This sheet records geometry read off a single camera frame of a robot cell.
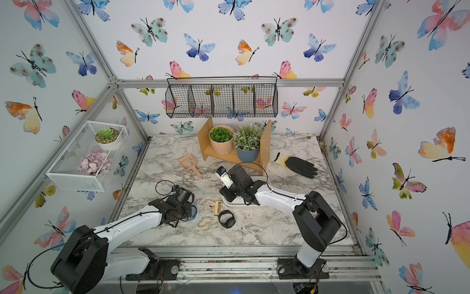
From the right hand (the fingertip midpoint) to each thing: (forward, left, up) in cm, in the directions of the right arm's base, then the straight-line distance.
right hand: (224, 186), depth 86 cm
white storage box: (-11, -8, +6) cm, 15 cm away
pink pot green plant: (+23, +3, +7) cm, 25 cm away
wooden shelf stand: (+25, +13, -2) cm, 28 cm away
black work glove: (+21, -38, -9) cm, 44 cm away
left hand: (-8, +17, -9) cm, 20 cm away
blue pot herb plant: (+19, -10, +12) cm, 24 cm away
